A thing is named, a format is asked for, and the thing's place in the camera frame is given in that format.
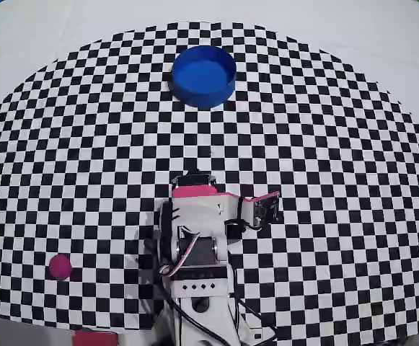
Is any pink faceted ball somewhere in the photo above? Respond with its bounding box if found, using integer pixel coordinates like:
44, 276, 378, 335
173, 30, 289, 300
48, 254, 74, 280

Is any red white black servo wire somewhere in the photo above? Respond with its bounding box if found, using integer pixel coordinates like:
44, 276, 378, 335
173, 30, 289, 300
160, 226, 201, 279

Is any black white checkerboard mat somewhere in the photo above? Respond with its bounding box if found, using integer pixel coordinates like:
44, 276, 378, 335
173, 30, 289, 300
0, 21, 419, 343

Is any pink plastic bracket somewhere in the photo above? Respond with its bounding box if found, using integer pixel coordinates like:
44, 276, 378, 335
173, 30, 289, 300
172, 186, 218, 198

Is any black camera cable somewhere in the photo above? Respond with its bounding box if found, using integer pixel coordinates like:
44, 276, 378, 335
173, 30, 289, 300
225, 216, 278, 342

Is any blue round box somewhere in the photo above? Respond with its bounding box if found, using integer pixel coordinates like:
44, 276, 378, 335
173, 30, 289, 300
170, 45, 237, 109

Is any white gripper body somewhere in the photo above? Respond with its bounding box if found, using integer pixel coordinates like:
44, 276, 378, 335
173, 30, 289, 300
171, 172, 243, 219

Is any red flat rectangular object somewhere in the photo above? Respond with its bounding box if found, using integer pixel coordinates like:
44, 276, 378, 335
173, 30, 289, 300
71, 329, 119, 346

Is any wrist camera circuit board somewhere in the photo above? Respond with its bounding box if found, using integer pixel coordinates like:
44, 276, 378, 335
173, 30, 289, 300
238, 191, 281, 231

